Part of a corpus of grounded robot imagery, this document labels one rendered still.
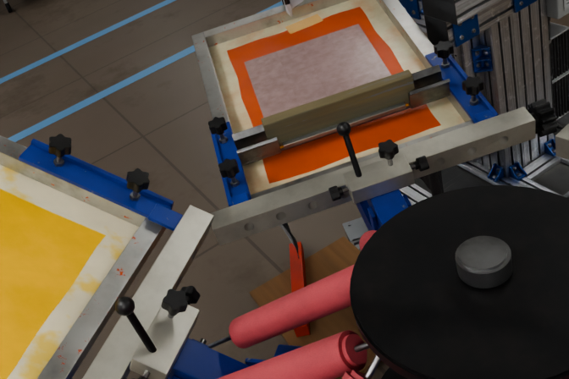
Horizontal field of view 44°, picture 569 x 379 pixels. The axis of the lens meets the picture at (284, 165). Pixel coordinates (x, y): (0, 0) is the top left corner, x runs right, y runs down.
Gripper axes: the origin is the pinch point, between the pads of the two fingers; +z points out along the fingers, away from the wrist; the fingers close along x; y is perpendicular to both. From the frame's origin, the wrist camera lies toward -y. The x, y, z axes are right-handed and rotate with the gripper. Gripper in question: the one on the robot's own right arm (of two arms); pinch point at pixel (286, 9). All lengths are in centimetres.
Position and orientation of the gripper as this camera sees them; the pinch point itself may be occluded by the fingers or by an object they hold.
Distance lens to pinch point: 214.0
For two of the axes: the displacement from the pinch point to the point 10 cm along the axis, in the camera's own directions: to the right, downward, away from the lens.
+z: 2.3, 7.2, 6.6
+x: -2.2, -6.2, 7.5
